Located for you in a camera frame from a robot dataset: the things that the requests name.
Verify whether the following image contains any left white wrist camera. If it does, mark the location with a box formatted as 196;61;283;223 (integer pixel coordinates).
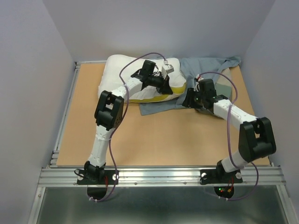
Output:
161;64;174;78

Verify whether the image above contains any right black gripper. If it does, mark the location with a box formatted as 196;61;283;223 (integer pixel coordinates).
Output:
181;88;206;109

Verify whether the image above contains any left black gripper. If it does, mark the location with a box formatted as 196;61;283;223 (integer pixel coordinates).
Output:
148;72;172;94

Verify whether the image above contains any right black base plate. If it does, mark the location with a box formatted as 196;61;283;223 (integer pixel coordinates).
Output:
199;169;243;199

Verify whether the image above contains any aluminium front rail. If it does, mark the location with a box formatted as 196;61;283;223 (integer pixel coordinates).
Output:
38;166;286;187

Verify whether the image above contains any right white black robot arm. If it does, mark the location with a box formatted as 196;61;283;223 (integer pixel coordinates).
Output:
182;77;277;185

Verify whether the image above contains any white pillow yellow edge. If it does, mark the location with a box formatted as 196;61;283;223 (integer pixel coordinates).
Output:
97;54;187;104

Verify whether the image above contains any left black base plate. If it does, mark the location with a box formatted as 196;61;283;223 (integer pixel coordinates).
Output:
74;169;119;203

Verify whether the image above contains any blue patchwork pillowcase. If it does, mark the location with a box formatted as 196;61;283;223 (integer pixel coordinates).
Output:
139;56;241;116

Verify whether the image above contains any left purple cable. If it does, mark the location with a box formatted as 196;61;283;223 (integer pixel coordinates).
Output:
88;51;169;203

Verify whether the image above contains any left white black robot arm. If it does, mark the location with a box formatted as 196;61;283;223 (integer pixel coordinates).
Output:
82;60;174;184

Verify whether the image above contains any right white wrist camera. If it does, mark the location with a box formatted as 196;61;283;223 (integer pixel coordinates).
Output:
194;74;204;91

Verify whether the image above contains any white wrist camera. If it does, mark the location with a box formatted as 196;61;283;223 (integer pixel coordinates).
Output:
161;64;174;78
194;74;204;91

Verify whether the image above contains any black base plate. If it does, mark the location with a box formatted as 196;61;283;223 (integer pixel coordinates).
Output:
199;169;243;199
74;169;119;203

